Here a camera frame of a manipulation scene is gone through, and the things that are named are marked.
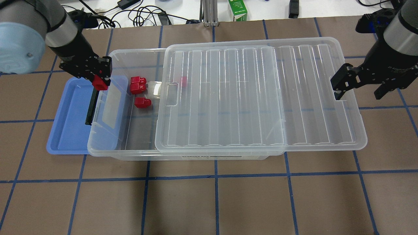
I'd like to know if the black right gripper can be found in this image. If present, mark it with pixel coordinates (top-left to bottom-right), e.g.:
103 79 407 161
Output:
330 61 417 100

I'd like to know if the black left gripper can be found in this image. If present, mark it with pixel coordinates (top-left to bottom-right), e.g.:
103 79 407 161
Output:
59 49 112 80

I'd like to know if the red block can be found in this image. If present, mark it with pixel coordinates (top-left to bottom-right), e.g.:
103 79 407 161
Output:
91 75 111 91
134 97 152 108
130 76 147 95
180 76 188 88

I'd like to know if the clear plastic box lid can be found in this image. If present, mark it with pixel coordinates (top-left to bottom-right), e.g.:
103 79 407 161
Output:
155 37 367 156

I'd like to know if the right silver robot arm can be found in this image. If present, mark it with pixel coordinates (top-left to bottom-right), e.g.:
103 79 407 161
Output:
330 0 418 100

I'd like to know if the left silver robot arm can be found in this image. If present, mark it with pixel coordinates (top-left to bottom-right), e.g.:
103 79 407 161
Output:
0 0 112 83

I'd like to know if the red block in box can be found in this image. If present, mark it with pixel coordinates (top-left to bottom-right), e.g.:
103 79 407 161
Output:
134 97 152 108
180 76 188 88
130 76 147 95

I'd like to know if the clear plastic storage box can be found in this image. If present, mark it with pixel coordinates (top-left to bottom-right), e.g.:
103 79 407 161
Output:
90 49 267 161

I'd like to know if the black power adapter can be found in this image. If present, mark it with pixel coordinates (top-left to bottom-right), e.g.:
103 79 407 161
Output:
117 0 141 10

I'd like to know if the blue plastic tray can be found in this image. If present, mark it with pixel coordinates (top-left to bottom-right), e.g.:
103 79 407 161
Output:
46 76 129 155

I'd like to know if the green milk carton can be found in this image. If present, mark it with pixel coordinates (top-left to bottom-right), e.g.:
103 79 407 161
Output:
228 0 248 22

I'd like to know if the black box latch handle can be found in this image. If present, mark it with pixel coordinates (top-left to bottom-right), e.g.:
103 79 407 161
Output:
85 89 99 126

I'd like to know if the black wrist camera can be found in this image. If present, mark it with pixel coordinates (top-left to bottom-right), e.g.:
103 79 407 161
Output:
355 8 398 33

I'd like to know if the aluminium frame post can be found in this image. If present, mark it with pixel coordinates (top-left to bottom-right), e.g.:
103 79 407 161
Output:
200 0 219 27

